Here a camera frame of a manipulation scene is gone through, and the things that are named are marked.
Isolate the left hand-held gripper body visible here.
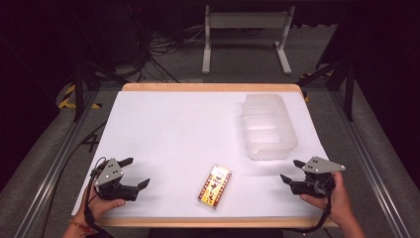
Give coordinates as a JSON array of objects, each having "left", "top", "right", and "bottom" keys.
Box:
[{"left": 90, "top": 157, "right": 140, "bottom": 202}]

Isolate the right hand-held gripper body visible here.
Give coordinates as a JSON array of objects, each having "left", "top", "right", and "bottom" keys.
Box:
[{"left": 289, "top": 156, "right": 347, "bottom": 199}]

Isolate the translucent plastic container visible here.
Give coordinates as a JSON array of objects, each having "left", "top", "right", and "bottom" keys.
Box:
[{"left": 242, "top": 92, "right": 299, "bottom": 162}]

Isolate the red and yellow snack box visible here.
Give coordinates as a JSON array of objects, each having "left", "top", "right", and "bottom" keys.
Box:
[{"left": 197, "top": 164, "right": 233, "bottom": 210}]

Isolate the person's left hand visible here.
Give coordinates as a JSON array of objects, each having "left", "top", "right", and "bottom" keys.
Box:
[{"left": 72, "top": 182, "right": 128, "bottom": 230}]

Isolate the person's right hand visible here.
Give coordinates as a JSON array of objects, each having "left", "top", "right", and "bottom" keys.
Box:
[{"left": 299, "top": 171, "right": 357, "bottom": 228}]

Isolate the white table sheet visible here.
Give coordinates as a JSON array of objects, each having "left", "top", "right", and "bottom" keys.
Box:
[{"left": 71, "top": 90, "right": 330, "bottom": 219}]

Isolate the black metal stand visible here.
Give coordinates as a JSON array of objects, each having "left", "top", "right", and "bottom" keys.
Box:
[
  {"left": 69, "top": 49, "right": 131, "bottom": 123},
  {"left": 296, "top": 58, "right": 357, "bottom": 122}
]

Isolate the person's dark clothing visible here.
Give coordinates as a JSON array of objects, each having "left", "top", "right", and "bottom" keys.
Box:
[{"left": 147, "top": 227, "right": 285, "bottom": 238}]

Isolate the yellow and black hazard tape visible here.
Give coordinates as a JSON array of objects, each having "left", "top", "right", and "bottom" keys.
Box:
[{"left": 57, "top": 83, "right": 103, "bottom": 110}]

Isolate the white metal stand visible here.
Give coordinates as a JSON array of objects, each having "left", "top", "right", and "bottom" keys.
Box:
[{"left": 201, "top": 4, "right": 296, "bottom": 75}]

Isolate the black floor cable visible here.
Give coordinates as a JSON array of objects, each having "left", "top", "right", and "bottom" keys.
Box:
[{"left": 40, "top": 121, "right": 108, "bottom": 238}]

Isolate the left hand-held gripper cable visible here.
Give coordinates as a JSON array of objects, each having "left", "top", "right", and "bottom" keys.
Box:
[{"left": 82, "top": 156, "right": 115, "bottom": 238}]

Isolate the hand-held gripper cable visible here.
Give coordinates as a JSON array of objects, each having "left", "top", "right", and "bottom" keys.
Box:
[
  {"left": 82, "top": 156, "right": 115, "bottom": 238},
  {"left": 290, "top": 189, "right": 334, "bottom": 233}
]

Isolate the right hand-held gripper cable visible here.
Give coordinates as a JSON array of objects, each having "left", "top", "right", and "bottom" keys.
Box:
[{"left": 290, "top": 189, "right": 334, "bottom": 233}]

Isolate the aluminium floor rail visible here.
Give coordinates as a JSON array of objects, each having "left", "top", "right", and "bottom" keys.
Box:
[
  {"left": 330, "top": 89, "right": 412, "bottom": 238},
  {"left": 13, "top": 90, "right": 100, "bottom": 238}
]

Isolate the red string bracelet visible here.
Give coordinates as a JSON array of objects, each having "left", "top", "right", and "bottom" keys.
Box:
[{"left": 68, "top": 219, "right": 95, "bottom": 236}]

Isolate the bundle of floor cables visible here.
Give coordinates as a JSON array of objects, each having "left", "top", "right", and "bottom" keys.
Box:
[{"left": 130, "top": 24, "right": 207, "bottom": 83}]

